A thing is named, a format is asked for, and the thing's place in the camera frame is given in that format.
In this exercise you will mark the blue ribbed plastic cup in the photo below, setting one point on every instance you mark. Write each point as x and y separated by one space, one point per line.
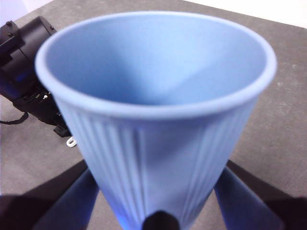
156 72

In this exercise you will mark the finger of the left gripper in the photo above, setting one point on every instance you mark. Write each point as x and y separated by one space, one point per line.
61 131

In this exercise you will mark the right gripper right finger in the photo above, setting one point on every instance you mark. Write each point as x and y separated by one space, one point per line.
259 206

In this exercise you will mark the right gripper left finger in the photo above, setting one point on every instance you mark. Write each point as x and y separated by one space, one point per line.
48 206

